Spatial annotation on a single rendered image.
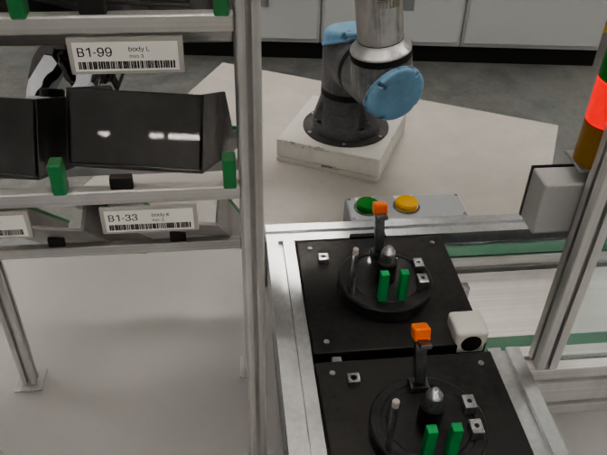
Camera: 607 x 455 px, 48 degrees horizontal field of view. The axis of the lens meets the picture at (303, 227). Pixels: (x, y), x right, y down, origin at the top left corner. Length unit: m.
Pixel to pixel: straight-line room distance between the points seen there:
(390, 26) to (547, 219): 0.55
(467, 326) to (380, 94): 0.50
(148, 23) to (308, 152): 0.94
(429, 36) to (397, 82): 2.80
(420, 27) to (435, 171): 2.58
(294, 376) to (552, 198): 0.39
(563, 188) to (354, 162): 0.69
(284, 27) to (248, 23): 3.45
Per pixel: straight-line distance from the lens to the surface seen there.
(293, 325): 0.99
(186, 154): 0.66
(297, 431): 0.87
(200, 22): 0.55
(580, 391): 1.05
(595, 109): 0.79
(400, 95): 1.31
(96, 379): 1.08
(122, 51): 0.56
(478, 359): 0.96
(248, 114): 0.59
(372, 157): 1.43
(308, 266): 1.06
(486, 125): 1.73
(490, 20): 4.11
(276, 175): 1.46
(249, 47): 0.56
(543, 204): 0.83
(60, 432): 1.03
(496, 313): 1.11
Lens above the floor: 1.67
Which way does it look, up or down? 38 degrees down
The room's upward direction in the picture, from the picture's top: 2 degrees clockwise
